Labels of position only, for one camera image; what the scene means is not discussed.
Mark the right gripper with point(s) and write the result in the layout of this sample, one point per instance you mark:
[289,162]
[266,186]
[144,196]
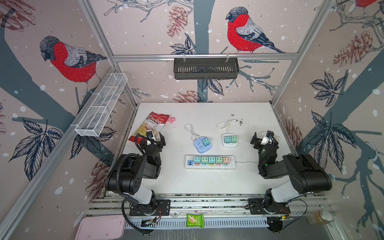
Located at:
[258,143]

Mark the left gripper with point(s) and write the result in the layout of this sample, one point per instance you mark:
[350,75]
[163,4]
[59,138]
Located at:
[162,140]

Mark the white square power socket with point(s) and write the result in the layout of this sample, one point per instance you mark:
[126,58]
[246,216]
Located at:
[229,145]

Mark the teal charger plug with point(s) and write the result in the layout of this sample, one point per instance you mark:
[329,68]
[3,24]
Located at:
[227,139]
[212,160]
[197,160]

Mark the blue square power socket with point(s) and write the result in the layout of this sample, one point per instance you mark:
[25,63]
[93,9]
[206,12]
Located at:
[200,147]

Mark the white multicolour power strip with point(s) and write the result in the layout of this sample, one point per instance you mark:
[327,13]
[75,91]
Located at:
[189,163]

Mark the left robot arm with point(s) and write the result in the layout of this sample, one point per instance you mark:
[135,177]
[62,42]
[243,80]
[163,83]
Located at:
[140,207]

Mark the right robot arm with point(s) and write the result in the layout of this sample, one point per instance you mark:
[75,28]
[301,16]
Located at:
[306,176]

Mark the red chips bag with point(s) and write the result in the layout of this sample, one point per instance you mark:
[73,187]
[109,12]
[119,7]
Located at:
[154,122]

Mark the pink pig toy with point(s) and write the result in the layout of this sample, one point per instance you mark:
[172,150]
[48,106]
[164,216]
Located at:
[171,120]

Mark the green snack packet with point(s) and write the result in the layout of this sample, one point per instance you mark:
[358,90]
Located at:
[195,221]

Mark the clear jar with lid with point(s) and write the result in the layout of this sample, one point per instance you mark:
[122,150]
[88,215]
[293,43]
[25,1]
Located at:
[319,217]

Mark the pink tray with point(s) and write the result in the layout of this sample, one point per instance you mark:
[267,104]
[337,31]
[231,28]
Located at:
[101,228]

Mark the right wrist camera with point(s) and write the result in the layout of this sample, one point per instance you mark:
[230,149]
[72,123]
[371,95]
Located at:
[268,138]

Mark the black wall basket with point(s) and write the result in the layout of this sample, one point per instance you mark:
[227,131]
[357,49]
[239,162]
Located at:
[206,68]

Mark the white wire wall basket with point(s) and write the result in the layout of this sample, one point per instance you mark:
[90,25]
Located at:
[95,118]

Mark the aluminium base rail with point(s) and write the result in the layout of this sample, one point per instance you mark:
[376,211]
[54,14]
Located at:
[232,211]

